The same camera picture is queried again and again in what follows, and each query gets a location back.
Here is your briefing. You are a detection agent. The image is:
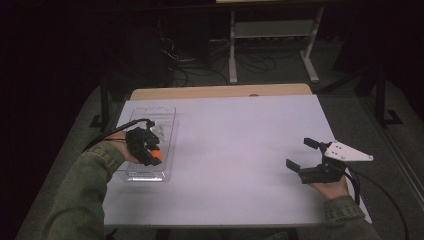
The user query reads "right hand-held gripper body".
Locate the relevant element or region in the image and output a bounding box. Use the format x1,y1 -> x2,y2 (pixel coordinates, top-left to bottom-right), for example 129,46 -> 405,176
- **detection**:
298,139 -> 374,185

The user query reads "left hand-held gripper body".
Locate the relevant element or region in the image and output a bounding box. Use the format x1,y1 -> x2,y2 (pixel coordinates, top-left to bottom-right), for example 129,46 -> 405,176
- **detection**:
125,127 -> 155,166

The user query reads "clear plastic box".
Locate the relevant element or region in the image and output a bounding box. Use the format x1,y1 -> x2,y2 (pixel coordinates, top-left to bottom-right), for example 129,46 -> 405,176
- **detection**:
118,105 -> 179,184

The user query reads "person's left hand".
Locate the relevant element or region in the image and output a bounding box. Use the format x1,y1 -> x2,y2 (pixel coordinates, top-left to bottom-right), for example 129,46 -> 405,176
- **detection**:
114,130 -> 141,165

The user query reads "person's right hand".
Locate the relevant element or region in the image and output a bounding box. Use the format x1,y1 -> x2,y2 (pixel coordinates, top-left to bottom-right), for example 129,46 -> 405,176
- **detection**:
308,175 -> 351,201

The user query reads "black floor stand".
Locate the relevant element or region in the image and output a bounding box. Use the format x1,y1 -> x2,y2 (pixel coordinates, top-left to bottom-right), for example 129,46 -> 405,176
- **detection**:
89,64 -> 115,132
319,64 -> 405,128

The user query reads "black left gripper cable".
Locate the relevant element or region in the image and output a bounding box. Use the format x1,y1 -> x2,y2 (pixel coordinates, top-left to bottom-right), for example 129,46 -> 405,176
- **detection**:
83,118 -> 156,153

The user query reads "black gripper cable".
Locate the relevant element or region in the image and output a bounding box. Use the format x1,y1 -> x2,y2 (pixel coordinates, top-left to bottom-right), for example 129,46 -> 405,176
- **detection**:
343,167 -> 410,240
83,118 -> 156,153

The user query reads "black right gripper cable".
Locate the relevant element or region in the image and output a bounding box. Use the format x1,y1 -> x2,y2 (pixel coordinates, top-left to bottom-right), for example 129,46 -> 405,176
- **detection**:
343,167 -> 410,240

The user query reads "tangle of floor cables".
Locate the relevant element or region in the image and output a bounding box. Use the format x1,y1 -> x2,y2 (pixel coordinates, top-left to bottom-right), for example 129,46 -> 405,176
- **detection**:
159,36 -> 278,88

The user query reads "white metal table frame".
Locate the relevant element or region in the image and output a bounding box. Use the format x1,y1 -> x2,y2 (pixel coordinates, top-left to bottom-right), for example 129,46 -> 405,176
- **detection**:
216,0 -> 326,84

